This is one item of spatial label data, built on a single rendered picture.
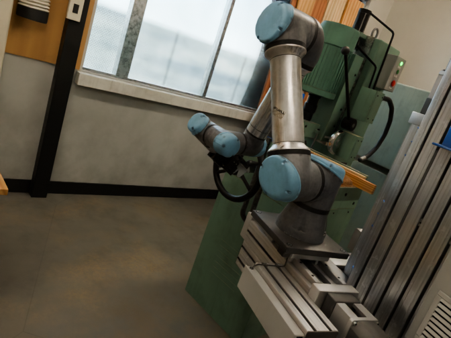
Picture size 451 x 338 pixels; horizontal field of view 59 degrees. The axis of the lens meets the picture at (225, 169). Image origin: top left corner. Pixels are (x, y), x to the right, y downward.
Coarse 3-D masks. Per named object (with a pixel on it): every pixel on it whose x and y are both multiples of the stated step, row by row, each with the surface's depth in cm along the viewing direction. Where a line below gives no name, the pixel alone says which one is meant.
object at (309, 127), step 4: (304, 120) 186; (304, 124) 182; (308, 124) 184; (312, 124) 186; (316, 124) 188; (304, 128) 183; (308, 128) 185; (312, 128) 187; (316, 128) 190; (304, 132) 184; (308, 132) 187; (312, 132) 189; (304, 136) 186; (308, 136) 188; (312, 136) 190
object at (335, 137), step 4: (336, 132) 185; (340, 132) 186; (344, 132) 188; (332, 136) 185; (336, 136) 185; (340, 136) 187; (332, 140) 184; (336, 140) 186; (340, 140) 188; (328, 144) 186; (332, 144) 185; (336, 144) 188; (340, 144) 189; (328, 148) 187; (332, 148) 186; (336, 148) 190; (332, 152) 188; (336, 152) 190
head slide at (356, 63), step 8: (352, 56) 181; (352, 64) 181; (360, 64) 185; (352, 72) 184; (344, 80) 183; (352, 80) 187; (344, 88) 185; (336, 96) 185; (344, 96) 187; (320, 104) 191; (328, 104) 188; (336, 104) 186; (344, 104) 190; (320, 112) 191; (328, 112) 188; (336, 112) 189; (312, 120) 194; (320, 120) 191; (328, 120) 188; (336, 120) 192; (320, 128) 191; (328, 128) 190; (320, 136) 191
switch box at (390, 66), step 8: (392, 56) 187; (384, 64) 189; (392, 64) 186; (384, 72) 189; (392, 72) 187; (400, 72) 192; (384, 80) 189; (392, 80) 190; (384, 88) 189; (392, 88) 193
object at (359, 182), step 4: (348, 172) 170; (348, 176) 169; (352, 176) 168; (356, 176) 167; (352, 180) 168; (356, 180) 167; (360, 180) 166; (364, 180) 164; (352, 184) 168; (356, 184) 167; (360, 184) 165; (364, 184) 164; (368, 184) 163; (372, 184) 162; (360, 188) 165; (364, 188) 164; (368, 188) 163; (372, 188) 162; (368, 192) 163; (372, 192) 163
